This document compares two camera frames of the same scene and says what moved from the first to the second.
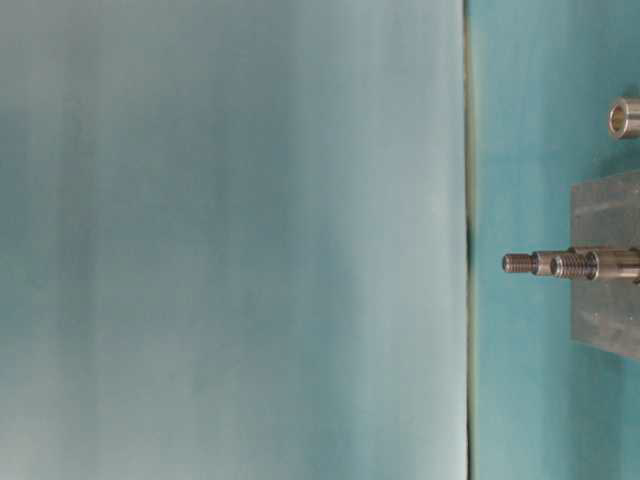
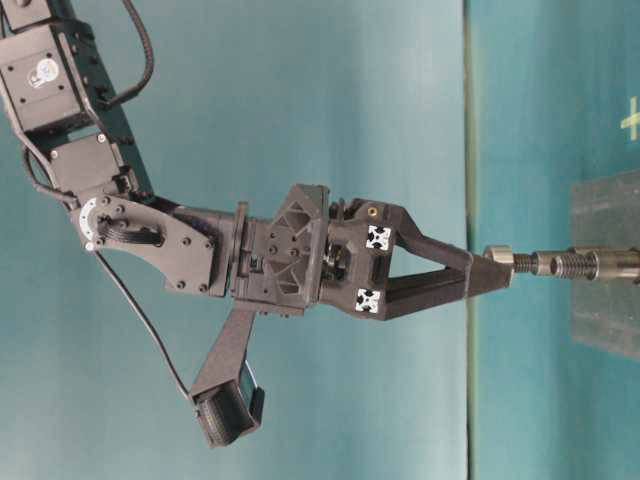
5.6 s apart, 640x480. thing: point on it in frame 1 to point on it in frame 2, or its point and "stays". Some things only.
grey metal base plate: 605,215 stays
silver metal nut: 624,117 to 501,253
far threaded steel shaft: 537,263 stays
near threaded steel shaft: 594,265 stays
